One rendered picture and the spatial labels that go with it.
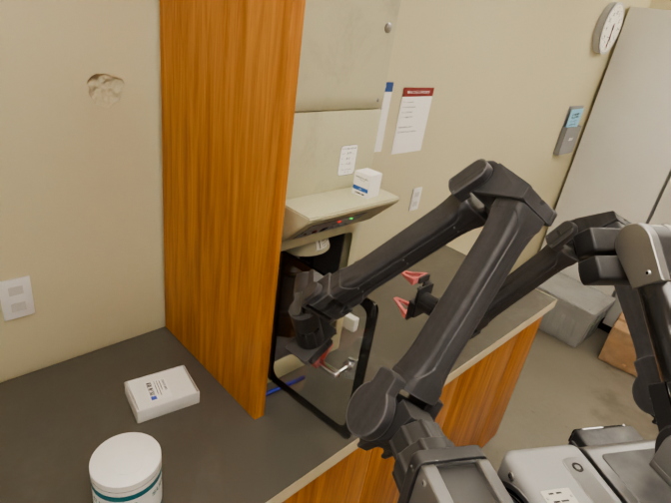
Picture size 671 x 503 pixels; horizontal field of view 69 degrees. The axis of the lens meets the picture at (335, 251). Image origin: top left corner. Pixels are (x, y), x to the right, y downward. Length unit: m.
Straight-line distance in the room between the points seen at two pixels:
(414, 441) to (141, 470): 0.61
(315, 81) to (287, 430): 0.86
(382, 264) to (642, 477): 0.47
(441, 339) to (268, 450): 0.73
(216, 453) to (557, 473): 0.87
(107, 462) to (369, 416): 0.60
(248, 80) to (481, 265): 0.61
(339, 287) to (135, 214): 0.76
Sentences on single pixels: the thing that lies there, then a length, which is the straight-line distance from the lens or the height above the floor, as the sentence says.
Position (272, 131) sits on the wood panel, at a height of 1.69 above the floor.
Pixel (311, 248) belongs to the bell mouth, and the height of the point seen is 1.34.
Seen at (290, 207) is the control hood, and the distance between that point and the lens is 1.12.
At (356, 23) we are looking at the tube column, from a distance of 1.19.
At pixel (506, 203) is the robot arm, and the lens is 0.73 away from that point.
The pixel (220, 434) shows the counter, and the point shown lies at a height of 0.94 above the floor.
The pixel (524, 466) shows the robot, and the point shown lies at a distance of 0.60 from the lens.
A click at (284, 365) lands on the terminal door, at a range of 1.33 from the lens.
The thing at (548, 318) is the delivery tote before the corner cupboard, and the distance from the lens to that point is 3.93.
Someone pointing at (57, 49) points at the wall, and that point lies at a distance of 1.32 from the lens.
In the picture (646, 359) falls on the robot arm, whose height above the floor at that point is 1.48.
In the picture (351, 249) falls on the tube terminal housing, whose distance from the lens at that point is 1.42.
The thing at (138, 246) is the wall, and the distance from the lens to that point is 1.53.
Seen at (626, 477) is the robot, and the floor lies 1.53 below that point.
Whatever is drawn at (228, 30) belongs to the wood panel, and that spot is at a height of 1.85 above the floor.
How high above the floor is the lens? 1.93
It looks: 26 degrees down
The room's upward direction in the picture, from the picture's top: 9 degrees clockwise
